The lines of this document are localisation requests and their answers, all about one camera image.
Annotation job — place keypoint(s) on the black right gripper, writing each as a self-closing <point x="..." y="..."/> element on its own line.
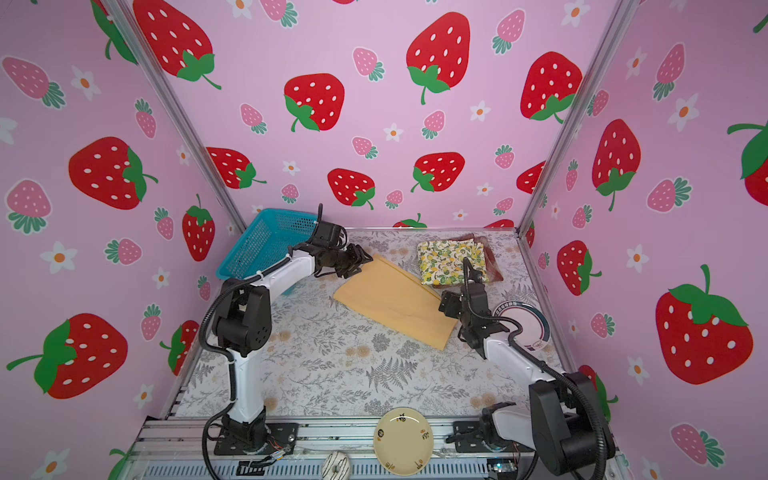
<point x="451" y="298"/>

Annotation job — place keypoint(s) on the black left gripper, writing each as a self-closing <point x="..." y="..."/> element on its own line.
<point x="357" y="258"/>

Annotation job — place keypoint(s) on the red plaid skirt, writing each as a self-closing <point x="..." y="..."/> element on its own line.
<point x="491" y="269"/>

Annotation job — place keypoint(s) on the lemon print skirt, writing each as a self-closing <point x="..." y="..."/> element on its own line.
<point x="441" y="262"/>

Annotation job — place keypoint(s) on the tan skirt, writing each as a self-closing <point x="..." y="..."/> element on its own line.
<point x="387" y="294"/>

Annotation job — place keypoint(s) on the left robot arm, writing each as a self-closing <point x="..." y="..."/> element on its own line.
<point x="239" y="322"/>

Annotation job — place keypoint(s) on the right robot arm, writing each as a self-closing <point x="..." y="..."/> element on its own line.
<point x="565" y="427"/>

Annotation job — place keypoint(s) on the teal plastic basket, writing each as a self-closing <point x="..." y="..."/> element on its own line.
<point x="265" y="255"/>

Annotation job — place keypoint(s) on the pink plate with teal rim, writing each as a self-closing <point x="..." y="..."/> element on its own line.
<point x="536" y="330"/>

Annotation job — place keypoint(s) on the cream plate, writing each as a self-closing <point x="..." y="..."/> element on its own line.
<point x="403" y="442"/>

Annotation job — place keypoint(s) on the chocolate drizzled donut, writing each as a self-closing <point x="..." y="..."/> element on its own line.
<point x="336" y="466"/>

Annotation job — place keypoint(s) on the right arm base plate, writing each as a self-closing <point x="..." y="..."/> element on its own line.
<point x="469" y="437"/>

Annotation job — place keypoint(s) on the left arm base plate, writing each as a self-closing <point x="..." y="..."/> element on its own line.
<point x="262" y="440"/>

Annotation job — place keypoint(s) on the aluminium frame rail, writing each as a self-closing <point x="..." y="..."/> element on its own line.
<point x="172" y="449"/>

